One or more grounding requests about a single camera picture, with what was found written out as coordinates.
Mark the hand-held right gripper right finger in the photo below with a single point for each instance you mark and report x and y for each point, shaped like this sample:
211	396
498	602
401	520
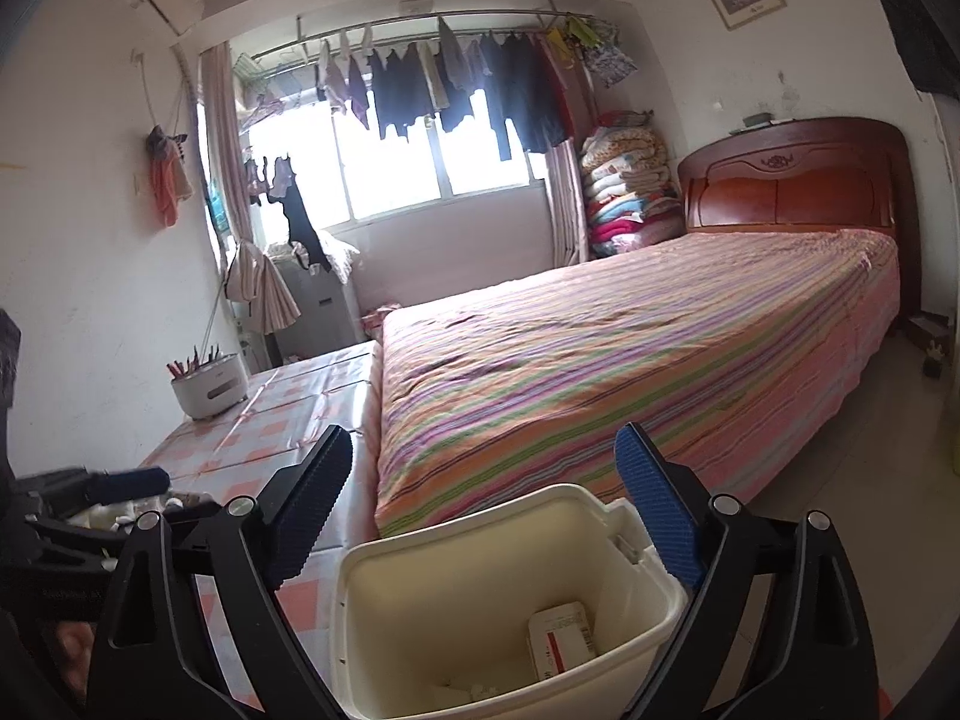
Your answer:
660	510

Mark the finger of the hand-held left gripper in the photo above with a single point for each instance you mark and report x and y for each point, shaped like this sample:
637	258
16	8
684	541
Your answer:
131	483

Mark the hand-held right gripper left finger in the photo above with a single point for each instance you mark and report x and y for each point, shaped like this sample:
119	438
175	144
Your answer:
311	510

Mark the cream plastic bin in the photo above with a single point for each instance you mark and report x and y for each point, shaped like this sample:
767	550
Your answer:
420	585

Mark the white red-striped cardboard box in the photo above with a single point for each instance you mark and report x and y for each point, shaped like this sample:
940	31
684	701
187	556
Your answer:
562	637

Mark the person's left hand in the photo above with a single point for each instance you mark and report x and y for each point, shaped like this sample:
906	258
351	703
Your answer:
73	649

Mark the white round pot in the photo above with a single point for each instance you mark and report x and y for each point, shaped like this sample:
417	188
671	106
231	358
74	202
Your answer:
214	394

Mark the bunch of pencils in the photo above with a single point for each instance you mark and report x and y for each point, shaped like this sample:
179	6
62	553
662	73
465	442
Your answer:
191	367

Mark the bed with striped sheet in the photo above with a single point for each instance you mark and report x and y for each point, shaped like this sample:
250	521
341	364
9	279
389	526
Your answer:
600	360

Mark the pink plastic stool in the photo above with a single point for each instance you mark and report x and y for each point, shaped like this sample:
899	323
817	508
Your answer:
373	322

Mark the grey standing appliance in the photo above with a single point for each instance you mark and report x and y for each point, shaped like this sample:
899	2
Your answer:
322	307

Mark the striped folded cloth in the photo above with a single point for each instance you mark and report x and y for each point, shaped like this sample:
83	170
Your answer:
259	289

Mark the black hanging garment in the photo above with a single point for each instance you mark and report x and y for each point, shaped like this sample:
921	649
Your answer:
304	229

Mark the pink striped curtain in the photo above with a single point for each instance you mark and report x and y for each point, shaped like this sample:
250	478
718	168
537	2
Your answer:
225	157
566	202

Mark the stack of folded blankets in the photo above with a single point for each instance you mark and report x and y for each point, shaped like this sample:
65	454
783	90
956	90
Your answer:
626	187

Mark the window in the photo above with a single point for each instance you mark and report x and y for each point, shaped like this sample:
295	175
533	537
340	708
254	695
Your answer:
420	172

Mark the red wooden headboard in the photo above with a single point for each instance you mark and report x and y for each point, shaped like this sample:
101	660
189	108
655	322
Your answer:
795	180

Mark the small dark box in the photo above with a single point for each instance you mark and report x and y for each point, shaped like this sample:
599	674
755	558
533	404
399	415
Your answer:
755	121

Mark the row of hanging clothes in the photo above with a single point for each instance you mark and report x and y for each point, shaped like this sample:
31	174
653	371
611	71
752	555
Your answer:
465	90

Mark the dark cloth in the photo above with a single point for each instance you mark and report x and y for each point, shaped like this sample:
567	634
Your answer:
915	15

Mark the orange cloth on wall hook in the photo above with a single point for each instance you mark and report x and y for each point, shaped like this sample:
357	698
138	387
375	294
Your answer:
169	180

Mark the metal clothes rail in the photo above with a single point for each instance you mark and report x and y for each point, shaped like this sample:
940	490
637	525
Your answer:
420	22

